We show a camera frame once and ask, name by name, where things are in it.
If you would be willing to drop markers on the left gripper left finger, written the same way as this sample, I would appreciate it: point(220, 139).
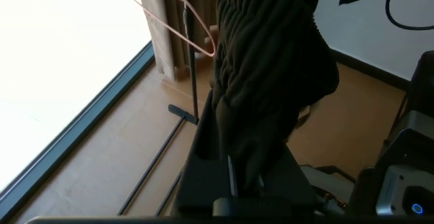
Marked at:
point(200, 183)

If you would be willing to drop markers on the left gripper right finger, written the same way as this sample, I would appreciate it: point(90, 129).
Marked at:
point(291, 183)

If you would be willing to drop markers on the black garment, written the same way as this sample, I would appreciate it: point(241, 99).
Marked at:
point(264, 64)

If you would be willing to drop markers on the pink clothes hanger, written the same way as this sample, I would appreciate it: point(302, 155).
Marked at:
point(190, 35)

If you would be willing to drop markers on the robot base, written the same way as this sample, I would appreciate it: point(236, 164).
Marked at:
point(400, 169)

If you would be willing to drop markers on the black clothes rack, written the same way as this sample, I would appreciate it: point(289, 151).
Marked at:
point(191, 81)

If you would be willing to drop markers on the brown curtain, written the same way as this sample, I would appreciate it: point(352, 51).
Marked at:
point(159, 30)

